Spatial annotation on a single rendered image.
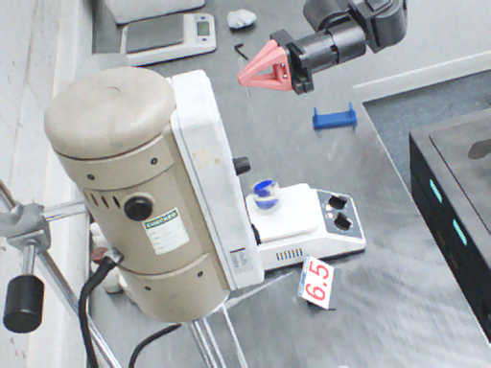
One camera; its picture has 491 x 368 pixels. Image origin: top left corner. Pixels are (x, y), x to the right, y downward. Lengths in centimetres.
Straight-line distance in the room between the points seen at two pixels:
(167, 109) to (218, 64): 127
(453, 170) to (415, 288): 84
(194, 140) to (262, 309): 66
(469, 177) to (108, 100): 147
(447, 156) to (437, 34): 95
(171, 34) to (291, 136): 56
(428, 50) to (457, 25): 15
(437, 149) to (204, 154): 152
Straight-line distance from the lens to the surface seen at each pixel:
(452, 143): 201
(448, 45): 287
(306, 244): 114
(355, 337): 107
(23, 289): 56
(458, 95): 285
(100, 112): 51
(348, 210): 121
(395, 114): 276
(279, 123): 151
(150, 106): 51
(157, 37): 188
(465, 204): 182
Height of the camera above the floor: 163
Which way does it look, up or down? 45 degrees down
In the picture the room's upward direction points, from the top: 11 degrees counter-clockwise
